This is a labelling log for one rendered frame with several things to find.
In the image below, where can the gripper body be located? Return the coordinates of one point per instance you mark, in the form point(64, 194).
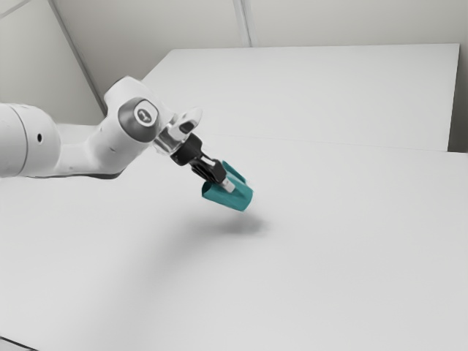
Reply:
point(187, 150)

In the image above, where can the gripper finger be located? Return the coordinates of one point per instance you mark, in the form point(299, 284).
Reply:
point(218, 174)

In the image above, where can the teal faceted mug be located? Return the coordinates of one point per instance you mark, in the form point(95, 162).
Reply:
point(230, 196)

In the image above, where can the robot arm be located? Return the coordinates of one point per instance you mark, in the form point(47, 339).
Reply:
point(73, 146)

